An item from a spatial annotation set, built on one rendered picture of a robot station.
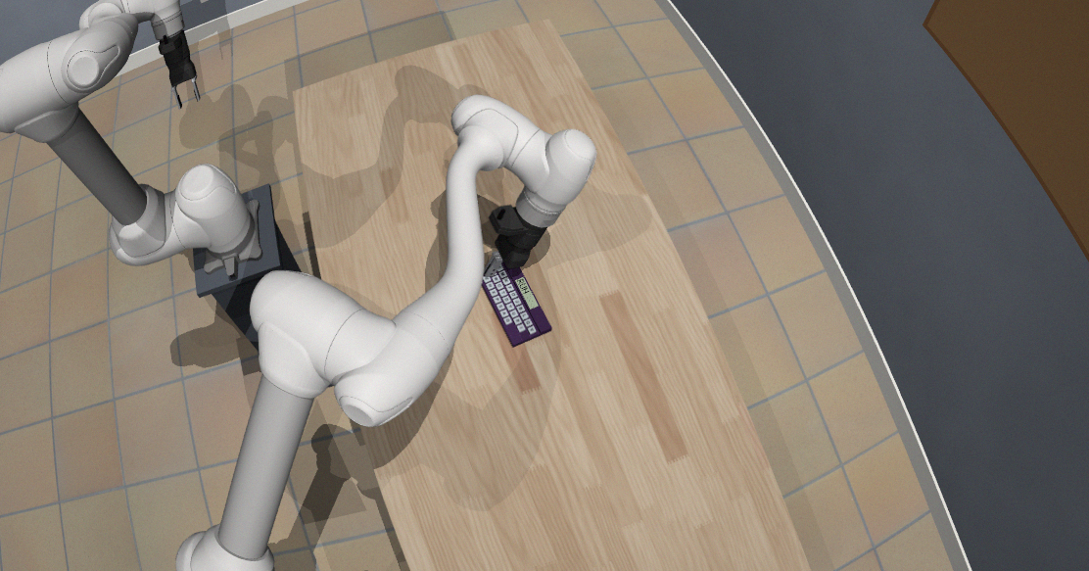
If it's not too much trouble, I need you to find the purple keyboard base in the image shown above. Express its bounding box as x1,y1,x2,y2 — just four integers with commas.
482,262,552,347

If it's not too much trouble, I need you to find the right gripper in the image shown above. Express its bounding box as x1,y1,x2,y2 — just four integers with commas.
484,186,566,277

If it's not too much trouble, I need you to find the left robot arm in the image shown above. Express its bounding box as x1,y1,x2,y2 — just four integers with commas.
0,0,262,277

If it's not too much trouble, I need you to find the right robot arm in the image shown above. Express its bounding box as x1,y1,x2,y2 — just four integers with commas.
175,94,596,571

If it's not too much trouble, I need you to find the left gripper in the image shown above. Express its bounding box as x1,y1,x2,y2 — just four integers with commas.
151,10,201,110

